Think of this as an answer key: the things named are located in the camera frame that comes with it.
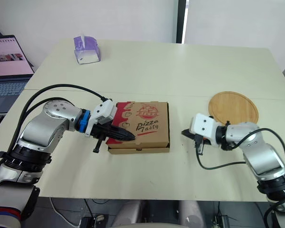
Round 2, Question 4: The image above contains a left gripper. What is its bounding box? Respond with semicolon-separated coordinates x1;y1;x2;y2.
90;123;114;141

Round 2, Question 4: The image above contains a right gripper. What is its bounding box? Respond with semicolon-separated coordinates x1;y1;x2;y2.
193;133;205;155

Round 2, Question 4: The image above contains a brown cardboard pizza box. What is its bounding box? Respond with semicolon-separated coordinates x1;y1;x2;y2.
105;101;171;155

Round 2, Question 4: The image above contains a round wooden pizza peel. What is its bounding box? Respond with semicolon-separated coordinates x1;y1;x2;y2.
208;91;259;126

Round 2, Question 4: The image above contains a purple tissue box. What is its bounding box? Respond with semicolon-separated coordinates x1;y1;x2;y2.
73;35;103;65

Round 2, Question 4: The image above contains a robot body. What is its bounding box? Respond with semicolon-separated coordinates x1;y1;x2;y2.
114;200;206;228

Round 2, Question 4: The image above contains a grey laptop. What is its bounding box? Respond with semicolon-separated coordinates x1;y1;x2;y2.
0;35;36;98

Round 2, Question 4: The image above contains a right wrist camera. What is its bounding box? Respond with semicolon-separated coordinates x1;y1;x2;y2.
189;113;219;146

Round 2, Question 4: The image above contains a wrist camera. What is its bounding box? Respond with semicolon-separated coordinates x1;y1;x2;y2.
189;113;219;146
85;99;117;138

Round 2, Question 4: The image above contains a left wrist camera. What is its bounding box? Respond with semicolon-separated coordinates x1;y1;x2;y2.
85;99;117;138

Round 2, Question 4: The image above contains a black cable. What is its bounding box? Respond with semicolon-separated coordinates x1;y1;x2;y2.
195;128;285;171
11;83;110;152

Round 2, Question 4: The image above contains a white cable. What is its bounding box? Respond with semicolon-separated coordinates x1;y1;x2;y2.
49;197;86;228

